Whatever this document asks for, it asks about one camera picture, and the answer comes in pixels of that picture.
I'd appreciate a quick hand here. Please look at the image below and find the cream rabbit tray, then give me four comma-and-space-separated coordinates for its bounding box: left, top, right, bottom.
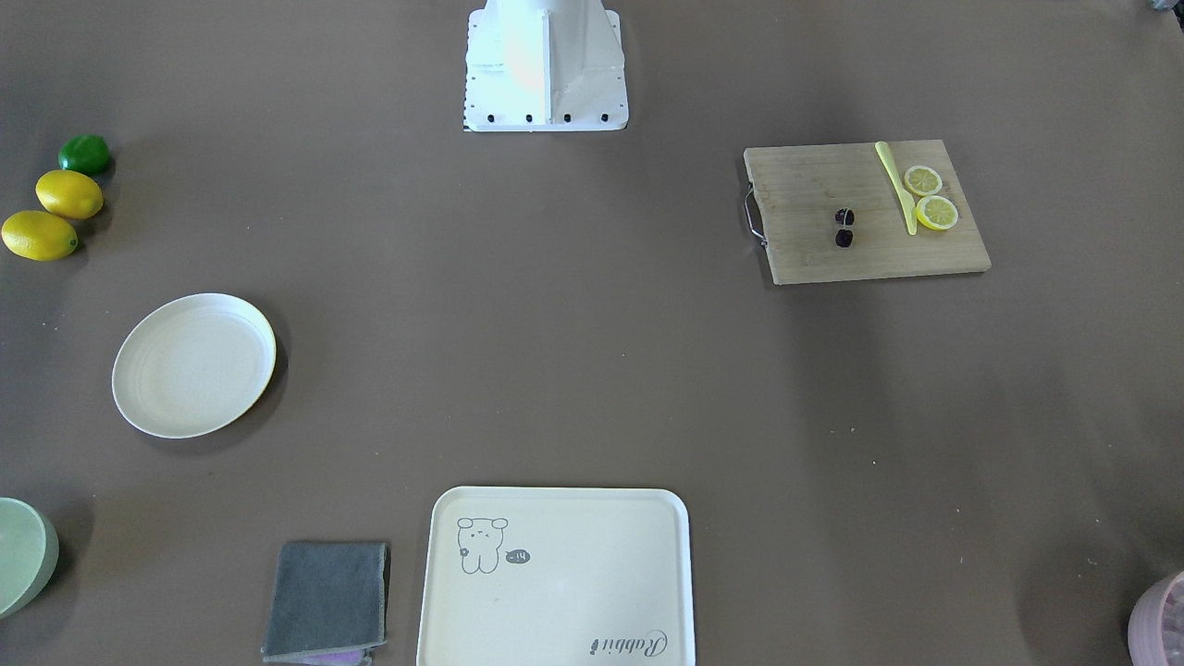
417, 486, 697, 665

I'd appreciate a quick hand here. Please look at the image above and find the bamboo cutting board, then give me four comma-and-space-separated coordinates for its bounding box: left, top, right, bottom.
744, 139, 993, 284

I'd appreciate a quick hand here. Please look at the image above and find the yellow plastic knife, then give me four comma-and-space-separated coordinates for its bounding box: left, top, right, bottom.
874, 141, 918, 236

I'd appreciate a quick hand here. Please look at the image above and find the lemon slice far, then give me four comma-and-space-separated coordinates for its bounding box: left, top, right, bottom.
902, 165, 944, 198

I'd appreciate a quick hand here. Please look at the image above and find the lemon slice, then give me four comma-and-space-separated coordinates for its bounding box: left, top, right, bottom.
902, 165, 944, 198
914, 194, 960, 231

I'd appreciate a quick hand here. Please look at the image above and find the lemon slice near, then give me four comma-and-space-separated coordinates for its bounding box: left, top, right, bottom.
914, 194, 960, 231

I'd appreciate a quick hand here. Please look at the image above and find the grey folded cloth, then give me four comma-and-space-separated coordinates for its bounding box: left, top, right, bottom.
260, 542, 390, 665

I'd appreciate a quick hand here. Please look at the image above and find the cream round plate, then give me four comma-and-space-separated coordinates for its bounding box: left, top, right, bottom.
111, 292, 278, 438

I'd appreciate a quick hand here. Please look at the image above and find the green lime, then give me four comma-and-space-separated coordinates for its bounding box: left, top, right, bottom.
56, 134, 112, 177

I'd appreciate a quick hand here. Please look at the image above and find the yellow lemon near lime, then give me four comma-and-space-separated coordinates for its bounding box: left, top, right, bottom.
34, 169, 105, 220

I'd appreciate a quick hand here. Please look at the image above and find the yellow lemon outer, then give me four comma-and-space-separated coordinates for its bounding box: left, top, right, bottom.
4, 210, 81, 262

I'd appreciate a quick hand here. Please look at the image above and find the light green bowl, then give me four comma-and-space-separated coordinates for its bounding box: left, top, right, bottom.
1, 497, 59, 619

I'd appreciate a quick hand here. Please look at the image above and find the pink bowl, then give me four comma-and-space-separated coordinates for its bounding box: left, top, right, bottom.
1128, 572, 1183, 665

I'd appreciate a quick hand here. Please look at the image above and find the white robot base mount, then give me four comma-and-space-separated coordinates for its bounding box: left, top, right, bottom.
462, 1, 630, 132

